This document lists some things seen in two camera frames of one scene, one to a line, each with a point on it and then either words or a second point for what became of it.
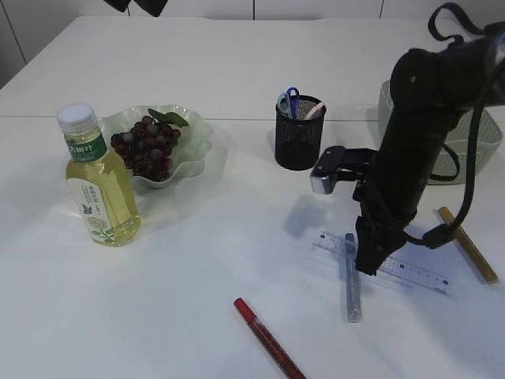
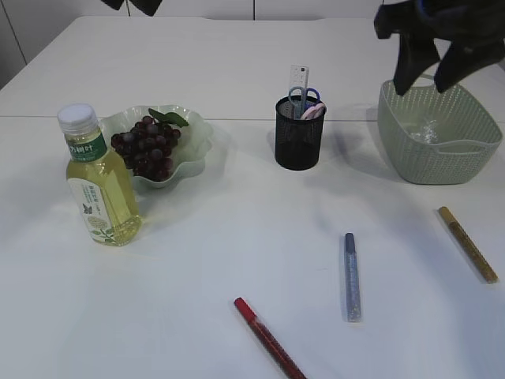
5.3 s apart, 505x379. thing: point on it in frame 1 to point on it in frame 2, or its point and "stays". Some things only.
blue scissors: x=288 y=100 to x=301 y=98
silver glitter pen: x=353 y=290 stays
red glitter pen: x=250 y=317 stays
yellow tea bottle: x=98 y=186 stays
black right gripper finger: x=374 y=245 to x=417 y=52
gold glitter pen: x=484 y=267 stays
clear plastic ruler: x=402 y=268 to x=299 y=76
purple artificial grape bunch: x=147 y=146 stays
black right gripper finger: x=389 y=237 to x=459 y=62
